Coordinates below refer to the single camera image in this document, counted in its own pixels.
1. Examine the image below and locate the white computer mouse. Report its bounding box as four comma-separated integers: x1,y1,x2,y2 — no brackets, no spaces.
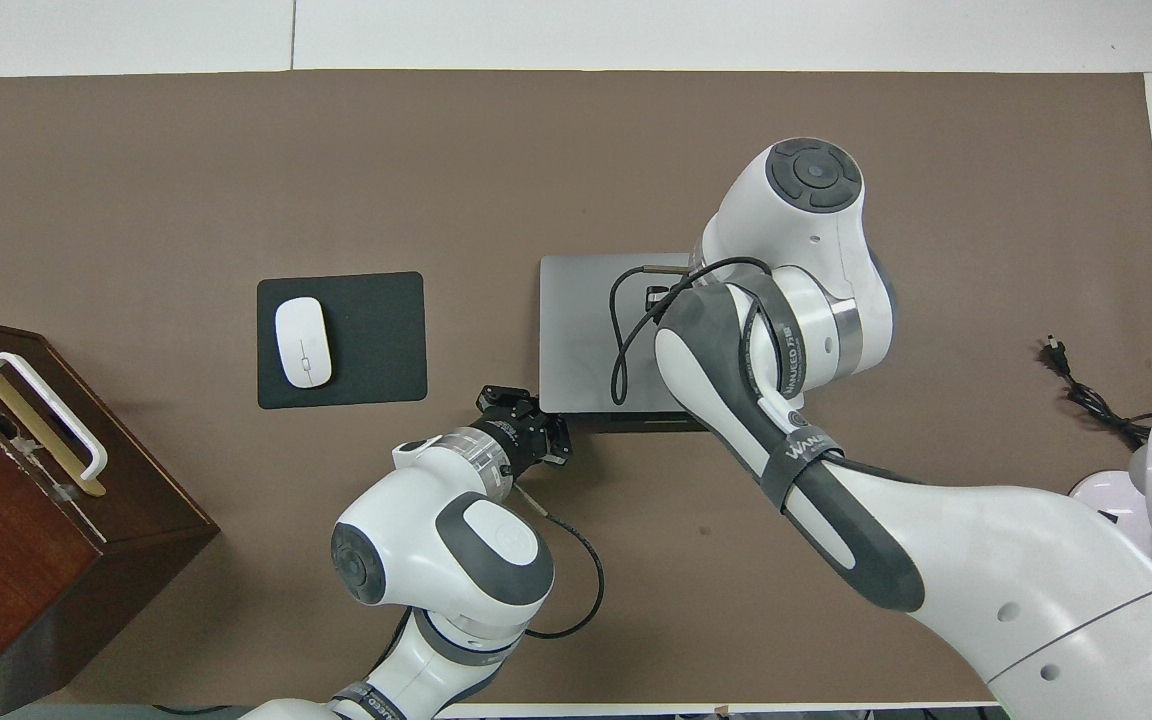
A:
274,297,334,389

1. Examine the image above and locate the black mouse pad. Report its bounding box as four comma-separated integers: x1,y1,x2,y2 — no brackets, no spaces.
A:
256,271,428,410

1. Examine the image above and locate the dark brown wooden box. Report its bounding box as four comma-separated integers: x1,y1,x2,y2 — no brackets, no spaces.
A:
0,312,221,717

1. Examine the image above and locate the black lamp power cable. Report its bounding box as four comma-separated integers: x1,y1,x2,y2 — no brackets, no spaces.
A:
1040,337,1152,449

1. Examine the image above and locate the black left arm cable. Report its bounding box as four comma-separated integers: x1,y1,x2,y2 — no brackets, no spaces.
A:
516,483,605,640

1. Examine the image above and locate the grey aluminium laptop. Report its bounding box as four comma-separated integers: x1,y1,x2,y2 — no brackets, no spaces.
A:
539,253,709,434

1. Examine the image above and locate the brown table mat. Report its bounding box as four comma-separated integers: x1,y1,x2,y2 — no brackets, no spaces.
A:
0,68,1152,707

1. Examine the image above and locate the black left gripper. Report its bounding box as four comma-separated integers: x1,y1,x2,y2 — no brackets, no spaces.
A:
471,384,575,483

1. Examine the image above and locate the white box handle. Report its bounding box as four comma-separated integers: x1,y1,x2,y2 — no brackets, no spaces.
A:
0,351,110,480

